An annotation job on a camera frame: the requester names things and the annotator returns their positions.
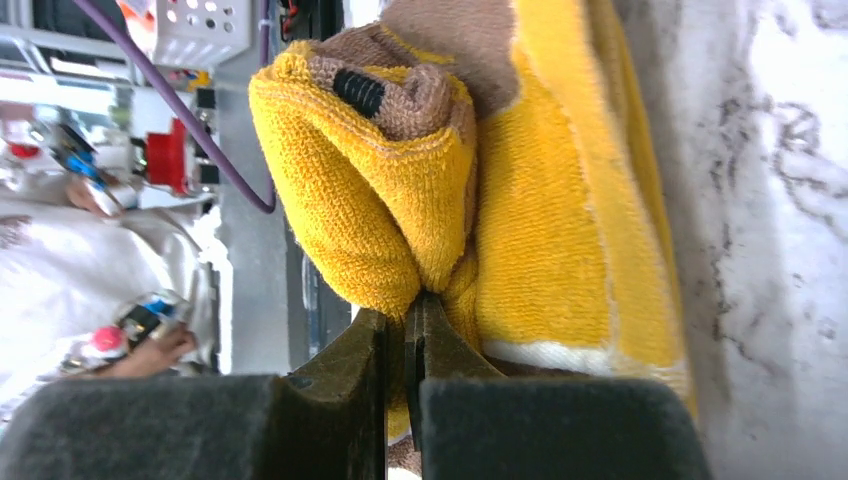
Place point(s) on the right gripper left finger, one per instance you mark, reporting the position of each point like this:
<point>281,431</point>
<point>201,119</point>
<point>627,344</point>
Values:
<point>326,420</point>

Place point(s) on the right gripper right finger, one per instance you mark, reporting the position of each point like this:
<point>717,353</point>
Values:
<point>469,421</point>

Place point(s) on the yellow towel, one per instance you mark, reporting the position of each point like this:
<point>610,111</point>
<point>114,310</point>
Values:
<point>494,154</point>

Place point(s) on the white perforated basket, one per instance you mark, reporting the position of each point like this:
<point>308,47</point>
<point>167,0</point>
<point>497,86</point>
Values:
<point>201,34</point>

